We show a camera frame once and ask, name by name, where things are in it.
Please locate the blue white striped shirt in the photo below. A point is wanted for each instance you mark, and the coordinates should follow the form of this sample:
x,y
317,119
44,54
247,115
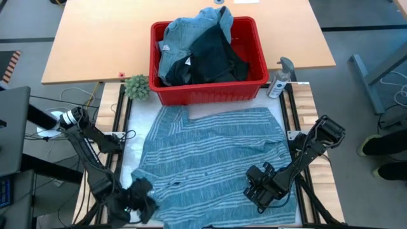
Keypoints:
x,y
216,159

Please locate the dark grey monitor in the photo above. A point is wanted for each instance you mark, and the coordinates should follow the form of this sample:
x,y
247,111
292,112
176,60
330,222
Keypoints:
x,y
12,127

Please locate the black monitor pole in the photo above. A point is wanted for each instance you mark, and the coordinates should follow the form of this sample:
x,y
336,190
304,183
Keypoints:
x,y
39,116

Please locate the dark navy garment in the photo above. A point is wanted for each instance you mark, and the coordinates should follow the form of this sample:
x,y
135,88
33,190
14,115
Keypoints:
x,y
211,57

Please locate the clear spray bottle grey trigger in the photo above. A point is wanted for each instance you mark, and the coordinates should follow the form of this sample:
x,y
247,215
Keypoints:
x,y
277,85

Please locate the small potted green plant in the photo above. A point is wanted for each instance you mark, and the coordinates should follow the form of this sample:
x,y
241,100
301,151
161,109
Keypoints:
x,y
137,87

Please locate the white padded table mat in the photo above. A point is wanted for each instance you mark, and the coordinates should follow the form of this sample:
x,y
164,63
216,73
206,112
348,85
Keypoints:
x,y
140,127

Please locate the white paper sheet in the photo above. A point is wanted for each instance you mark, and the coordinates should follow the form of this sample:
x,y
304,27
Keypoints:
x,y
246,1

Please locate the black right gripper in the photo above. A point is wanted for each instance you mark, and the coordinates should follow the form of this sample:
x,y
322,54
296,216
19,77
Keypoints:
x,y
270,186

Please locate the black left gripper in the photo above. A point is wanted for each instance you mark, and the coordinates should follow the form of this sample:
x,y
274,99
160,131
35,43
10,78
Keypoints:
x,y
138,191

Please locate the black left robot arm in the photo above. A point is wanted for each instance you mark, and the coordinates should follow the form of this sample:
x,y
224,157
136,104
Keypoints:
x,y
95,159

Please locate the black aluminium table frame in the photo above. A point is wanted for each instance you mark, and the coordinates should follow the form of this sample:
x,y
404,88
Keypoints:
x,y
305,214

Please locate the white round base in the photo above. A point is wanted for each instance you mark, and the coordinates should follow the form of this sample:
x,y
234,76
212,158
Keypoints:
x,y
47,132

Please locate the black chair base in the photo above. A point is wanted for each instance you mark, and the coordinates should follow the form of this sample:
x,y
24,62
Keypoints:
x,y
394,119

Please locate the red plastic laundry bin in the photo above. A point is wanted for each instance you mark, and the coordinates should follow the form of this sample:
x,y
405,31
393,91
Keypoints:
x,y
210,93

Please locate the black keyboard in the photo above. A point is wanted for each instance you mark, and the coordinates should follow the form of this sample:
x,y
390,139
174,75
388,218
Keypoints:
x,y
4,192

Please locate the green shoe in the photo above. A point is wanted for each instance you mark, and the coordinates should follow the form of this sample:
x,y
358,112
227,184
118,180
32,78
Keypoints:
x,y
364,146
376,172

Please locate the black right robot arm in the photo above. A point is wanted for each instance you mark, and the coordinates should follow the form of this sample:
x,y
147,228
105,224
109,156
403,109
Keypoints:
x,y
314,146

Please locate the person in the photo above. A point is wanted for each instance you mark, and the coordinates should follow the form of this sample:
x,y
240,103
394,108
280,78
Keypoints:
x,y
388,143

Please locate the small red object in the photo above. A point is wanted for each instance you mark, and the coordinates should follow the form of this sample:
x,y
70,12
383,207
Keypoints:
x,y
121,75

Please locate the light wooden desk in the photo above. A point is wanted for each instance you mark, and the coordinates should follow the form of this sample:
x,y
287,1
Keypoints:
x,y
95,38

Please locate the light blue denim garment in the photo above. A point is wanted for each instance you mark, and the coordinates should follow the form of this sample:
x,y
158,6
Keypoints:
x,y
181,41

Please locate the grey desk leg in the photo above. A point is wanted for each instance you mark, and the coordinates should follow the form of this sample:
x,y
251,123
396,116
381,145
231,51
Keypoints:
x,y
370,79

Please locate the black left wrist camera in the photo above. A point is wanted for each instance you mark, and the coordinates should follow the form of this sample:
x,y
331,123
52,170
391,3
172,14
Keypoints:
x,y
119,211

